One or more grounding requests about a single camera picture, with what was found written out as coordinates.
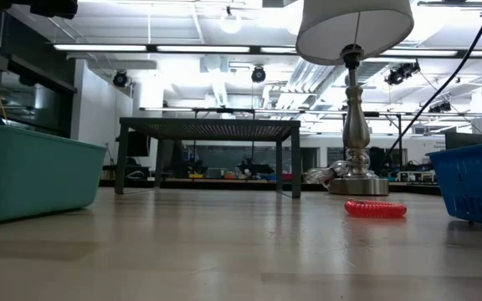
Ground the red coil wrist keychain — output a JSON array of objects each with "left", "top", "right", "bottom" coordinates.
[{"left": 344, "top": 198, "right": 408, "bottom": 220}]

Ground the light teal plastic container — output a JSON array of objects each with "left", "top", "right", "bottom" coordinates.
[{"left": 0, "top": 120, "right": 108, "bottom": 227}]

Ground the grey perforated metal shelf riser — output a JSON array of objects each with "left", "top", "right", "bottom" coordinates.
[{"left": 114, "top": 116, "right": 302, "bottom": 199}]

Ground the black ceiling spotlight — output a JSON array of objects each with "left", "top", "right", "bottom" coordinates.
[
  {"left": 112, "top": 69, "right": 131, "bottom": 88},
  {"left": 385, "top": 61, "right": 421, "bottom": 87},
  {"left": 251, "top": 65, "right": 267, "bottom": 84}
]

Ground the clear glass light bulb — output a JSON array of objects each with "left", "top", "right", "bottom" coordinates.
[{"left": 305, "top": 160, "right": 350, "bottom": 186}]

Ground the white shade silver table lamp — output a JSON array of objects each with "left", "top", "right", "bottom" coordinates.
[{"left": 295, "top": 0, "right": 415, "bottom": 196}]

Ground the black computer monitor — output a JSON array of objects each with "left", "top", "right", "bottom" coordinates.
[{"left": 444, "top": 131, "right": 482, "bottom": 150}]

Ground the blue perforated plastic basket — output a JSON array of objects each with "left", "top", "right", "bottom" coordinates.
[{"left": 426, "top": 140, "right": 482, "bottom": 230}]

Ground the black aluminium table frame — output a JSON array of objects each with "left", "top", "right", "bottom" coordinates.
[{"left": 98, "top": 177, "right": 443, "bottom": 196}]

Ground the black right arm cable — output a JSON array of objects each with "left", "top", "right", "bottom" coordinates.
[{"left": 385, "top": 0, "right": 482, "bottom": 160}]

